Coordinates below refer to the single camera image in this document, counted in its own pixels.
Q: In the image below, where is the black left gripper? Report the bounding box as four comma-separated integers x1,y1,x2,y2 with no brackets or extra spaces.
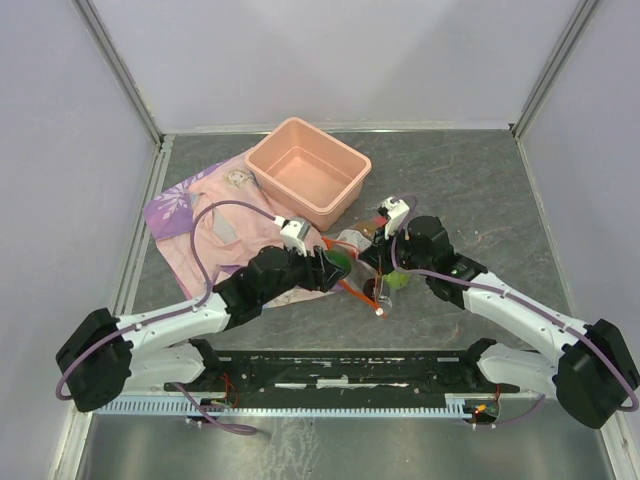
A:
260,240,346,304

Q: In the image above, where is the light blue cable duct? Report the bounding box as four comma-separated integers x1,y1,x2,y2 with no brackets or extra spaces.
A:
97,389,491,419

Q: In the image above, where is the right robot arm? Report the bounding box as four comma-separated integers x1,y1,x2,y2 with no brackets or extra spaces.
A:
359,207,639,429

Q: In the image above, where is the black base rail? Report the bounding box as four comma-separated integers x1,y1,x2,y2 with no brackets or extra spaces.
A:
181,340,508,407

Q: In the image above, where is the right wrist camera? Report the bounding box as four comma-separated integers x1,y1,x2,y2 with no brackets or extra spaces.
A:
378,197,410,239

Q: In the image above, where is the pink purple printed cloth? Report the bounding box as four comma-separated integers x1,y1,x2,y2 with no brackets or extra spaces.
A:
143,155,326,307

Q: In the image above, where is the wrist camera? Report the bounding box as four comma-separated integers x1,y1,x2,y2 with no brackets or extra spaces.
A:
275,216,311,257
378,197,410,239

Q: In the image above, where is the dark purple fake eggplant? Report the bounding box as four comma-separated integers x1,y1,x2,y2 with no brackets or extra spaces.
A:
362,277,384,302

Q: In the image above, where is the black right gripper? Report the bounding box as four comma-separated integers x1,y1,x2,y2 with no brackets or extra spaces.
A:
357,222,431,277

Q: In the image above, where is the clear zip top bag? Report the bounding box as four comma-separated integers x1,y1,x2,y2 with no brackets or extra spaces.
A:
322,216,399,318

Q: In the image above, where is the green fake apple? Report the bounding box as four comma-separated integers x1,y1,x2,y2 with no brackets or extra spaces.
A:
383,271,411,292

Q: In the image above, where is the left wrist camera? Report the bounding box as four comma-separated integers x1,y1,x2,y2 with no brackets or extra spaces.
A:
275,216,311,257

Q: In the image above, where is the pink plastic tub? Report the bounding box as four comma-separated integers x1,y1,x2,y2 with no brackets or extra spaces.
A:
245,117,371,231

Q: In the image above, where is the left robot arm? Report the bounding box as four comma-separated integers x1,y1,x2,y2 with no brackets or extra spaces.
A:
56,247,351,413

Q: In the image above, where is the dark green fake vegetable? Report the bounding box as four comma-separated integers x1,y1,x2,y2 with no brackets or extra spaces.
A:
324,250,351,275

